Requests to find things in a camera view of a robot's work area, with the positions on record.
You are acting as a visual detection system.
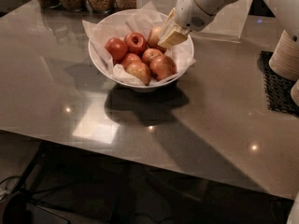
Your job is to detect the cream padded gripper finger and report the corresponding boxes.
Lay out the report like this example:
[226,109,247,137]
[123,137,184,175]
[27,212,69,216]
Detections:
[158,25,188,49]
[159,8,176,38]

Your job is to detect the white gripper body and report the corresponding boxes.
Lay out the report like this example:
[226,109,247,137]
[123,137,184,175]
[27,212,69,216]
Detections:
[175,0,215,32]

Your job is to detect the large red apple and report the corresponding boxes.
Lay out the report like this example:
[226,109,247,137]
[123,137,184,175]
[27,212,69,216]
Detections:
[149,55,177,81]

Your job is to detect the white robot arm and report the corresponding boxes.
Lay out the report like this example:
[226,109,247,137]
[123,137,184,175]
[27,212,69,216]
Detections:
[158,0,299,49]

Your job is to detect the yellowish apple at back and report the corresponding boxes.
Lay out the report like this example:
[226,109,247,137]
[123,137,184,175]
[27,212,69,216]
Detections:
[147,26,166,52]

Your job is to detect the red apple in centre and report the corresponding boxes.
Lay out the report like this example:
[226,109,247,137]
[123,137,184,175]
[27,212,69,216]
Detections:
[141,49,163,65]

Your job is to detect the red apple with stem cavity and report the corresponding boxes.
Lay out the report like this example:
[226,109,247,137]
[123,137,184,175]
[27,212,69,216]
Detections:
[124,32,147,55]

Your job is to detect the small red apple lower centre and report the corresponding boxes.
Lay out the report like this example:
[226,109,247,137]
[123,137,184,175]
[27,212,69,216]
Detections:
[121,53,141,68]

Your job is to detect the yellow-red apple at front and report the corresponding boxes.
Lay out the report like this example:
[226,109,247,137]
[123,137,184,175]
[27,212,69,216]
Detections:
[125,62,151,86]

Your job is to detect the white bowl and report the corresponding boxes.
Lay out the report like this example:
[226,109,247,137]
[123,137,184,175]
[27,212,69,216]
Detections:
[88,8,195,93]

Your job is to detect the dark red apple left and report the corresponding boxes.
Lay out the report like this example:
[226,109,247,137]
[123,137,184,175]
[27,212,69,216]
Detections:
[105,37,128,63]

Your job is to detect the white paper liner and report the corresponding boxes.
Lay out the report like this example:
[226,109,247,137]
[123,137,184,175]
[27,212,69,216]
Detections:
[81,1,197,87]

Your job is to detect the clear acrylic sign holder right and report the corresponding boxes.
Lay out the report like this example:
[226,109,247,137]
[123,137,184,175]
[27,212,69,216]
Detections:
[192,0,253,43]

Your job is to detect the stacked paper cups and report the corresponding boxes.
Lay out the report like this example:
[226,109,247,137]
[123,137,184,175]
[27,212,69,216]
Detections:
[269,31,299,81]

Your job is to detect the dark round object on floor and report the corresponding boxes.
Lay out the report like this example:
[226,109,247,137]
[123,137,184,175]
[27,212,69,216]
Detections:
[0,192,27,224]

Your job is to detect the black cables on floor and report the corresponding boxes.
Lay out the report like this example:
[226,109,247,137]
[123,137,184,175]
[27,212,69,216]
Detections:
[0,175,73,203]

